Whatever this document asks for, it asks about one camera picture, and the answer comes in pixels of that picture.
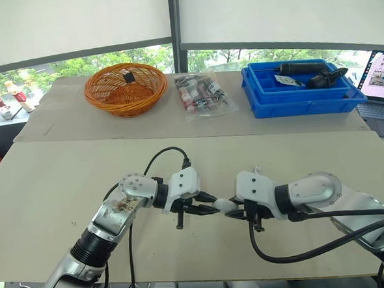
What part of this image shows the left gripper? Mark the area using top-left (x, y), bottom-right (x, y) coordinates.
top-left (169, 191), bottom-right (221, 231)

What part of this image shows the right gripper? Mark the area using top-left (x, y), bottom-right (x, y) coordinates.
top-left (223, 194), bottom-right (266, 235)

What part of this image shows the white earbud case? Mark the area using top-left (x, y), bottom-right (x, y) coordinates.
top-left (212, 197), bottom-right (239, 216)

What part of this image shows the clear bag of small packs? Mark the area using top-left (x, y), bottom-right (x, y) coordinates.
top-left (172, 68), bottom-right (241, 123)

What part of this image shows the blue plastic bin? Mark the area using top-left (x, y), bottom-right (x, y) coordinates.
top-left (240, 55), bottom-right (369, 120)

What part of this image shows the white paper tag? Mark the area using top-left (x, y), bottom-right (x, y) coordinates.
top-left (273, 72), bottom-right (307, 89)

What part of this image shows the small black tag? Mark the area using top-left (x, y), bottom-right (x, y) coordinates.
top-left (122, 68), bottom-right (137, 85)

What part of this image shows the long black tool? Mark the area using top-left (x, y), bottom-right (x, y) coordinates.
top-left (273, 60), bottom-right (329, 78)

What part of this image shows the short black tool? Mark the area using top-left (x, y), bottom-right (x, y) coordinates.
top-left (305, 66), bottom-right (351, 91)

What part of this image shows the laptop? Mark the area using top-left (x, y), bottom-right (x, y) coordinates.
top-left (353, 49), bottom-right (384, 141)

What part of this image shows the drink bottle with red label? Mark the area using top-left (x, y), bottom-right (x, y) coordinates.
top-left (3, 78), bottom-right (36, 115)

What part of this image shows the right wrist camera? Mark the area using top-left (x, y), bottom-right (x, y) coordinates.
top-left (234, 168), bottom-right (284, 225)

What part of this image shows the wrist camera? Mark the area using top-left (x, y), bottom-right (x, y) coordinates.
top-left (159, 167), bottom-right (204, 215)
top-left (234, 168), bottom-right (284, 225)

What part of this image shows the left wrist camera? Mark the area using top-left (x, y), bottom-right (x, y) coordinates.
top-left (159, 167), bottom-right (204, 215)

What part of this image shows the black cable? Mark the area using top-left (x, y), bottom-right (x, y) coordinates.
top-left (99, 145), bottom-right (199, 288)
top-left (247, 200), bottom-right (384, 288)

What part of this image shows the orange wire basket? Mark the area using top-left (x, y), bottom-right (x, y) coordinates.
top-left (82, 61), bottom-right (171, 121)

